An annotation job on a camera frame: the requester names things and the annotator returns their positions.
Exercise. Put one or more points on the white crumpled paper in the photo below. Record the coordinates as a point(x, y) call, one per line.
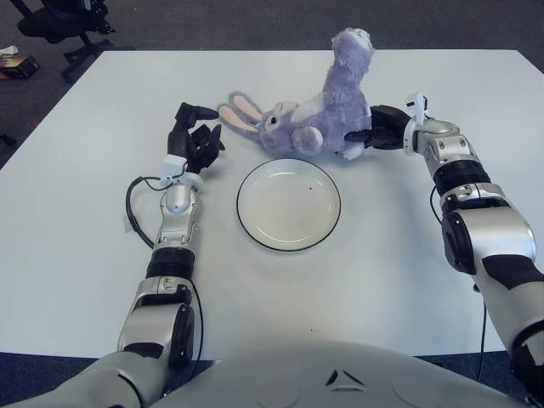
point(9, 51)

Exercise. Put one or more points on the black office chair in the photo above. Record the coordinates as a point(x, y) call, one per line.
point(55, 25)

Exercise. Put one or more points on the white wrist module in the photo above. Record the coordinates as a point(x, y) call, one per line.
point(174, 161)
point(418, 104)

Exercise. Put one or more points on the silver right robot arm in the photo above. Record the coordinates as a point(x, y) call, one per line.
point(455, 149)

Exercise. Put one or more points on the purple plush bunny doll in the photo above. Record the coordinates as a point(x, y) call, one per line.
point(340, 106)

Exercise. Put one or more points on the white plate with black rim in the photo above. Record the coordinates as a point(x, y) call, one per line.
point(289, 208)

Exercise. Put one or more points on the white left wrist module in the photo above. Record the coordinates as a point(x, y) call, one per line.
point(174, 161)

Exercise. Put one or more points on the silver robot torso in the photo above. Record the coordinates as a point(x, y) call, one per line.
point(340, 382)

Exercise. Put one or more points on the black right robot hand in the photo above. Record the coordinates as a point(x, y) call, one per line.
point(387, 127)

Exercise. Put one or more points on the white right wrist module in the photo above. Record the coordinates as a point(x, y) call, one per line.
point(418, 104)

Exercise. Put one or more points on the yellow and black box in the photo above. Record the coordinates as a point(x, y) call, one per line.
point(19, 66)

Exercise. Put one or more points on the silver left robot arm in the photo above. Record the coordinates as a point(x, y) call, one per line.
point(174, 221)

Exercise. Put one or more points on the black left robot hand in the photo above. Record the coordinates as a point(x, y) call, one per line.
point(195, 146)

